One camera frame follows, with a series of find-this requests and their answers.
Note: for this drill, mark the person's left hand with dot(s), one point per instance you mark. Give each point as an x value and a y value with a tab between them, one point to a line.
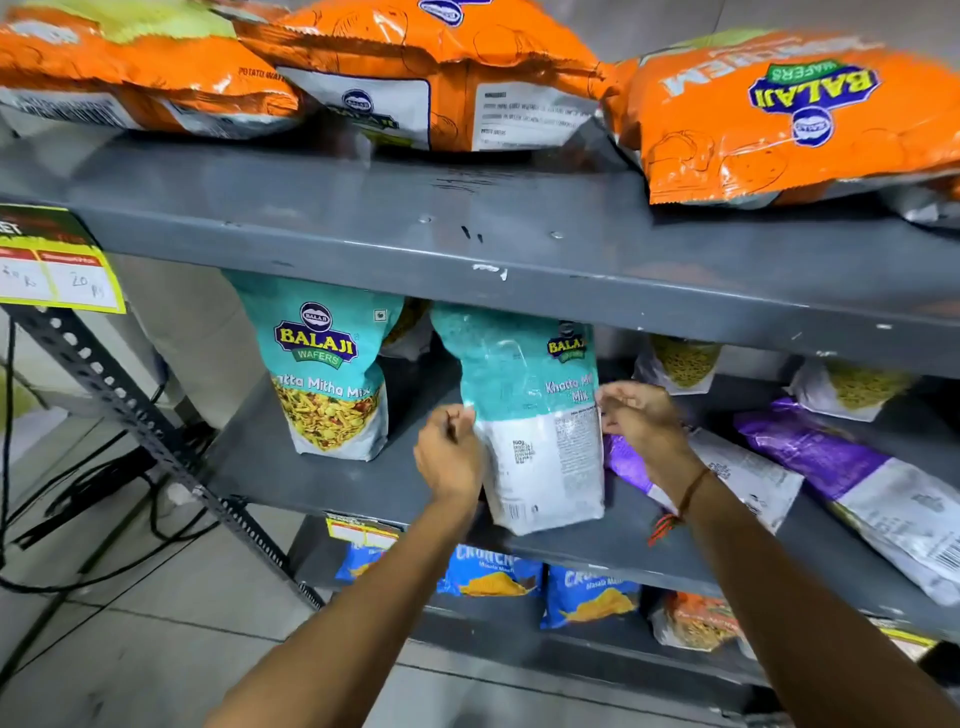
450	457

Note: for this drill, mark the person's right hand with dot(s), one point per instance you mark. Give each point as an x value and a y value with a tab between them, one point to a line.
651	424

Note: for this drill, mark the person's left fingers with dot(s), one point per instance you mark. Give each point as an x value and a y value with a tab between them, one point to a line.
459	421

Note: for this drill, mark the person's right fingers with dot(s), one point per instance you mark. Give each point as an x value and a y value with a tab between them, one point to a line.
616	409

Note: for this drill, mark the teal snack packet white back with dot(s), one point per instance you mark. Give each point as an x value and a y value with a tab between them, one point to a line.
536	420

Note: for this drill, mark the person's left forearm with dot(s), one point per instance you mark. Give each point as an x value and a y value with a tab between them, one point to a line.
360	622

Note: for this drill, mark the person's right forearm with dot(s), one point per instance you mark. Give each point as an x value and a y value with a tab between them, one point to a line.
787	622

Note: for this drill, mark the clear packet of yellow snack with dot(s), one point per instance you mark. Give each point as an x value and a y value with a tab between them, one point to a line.
681	364
851	388

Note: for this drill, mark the red thread wristband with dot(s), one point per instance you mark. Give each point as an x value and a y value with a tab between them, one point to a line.
684	501

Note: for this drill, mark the purple snack packet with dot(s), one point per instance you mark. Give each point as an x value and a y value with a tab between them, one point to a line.
862	480
739	472

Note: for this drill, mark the small yellow shelf label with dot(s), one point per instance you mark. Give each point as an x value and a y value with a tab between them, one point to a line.
904	637
360	531

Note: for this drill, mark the blue snack packet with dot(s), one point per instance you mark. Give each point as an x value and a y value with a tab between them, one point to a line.
589	596
354	562
491	574

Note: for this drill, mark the grey metal shelf rack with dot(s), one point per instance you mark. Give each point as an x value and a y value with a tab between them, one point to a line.
525	240

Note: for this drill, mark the orange mix snack packet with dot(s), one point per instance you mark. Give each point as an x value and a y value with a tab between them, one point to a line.
694	621

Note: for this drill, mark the orange wafer packet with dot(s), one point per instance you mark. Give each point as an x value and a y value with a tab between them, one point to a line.
795	112
442	67
142	64

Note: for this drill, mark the yellow price label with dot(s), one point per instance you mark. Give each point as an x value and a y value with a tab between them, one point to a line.
52	262

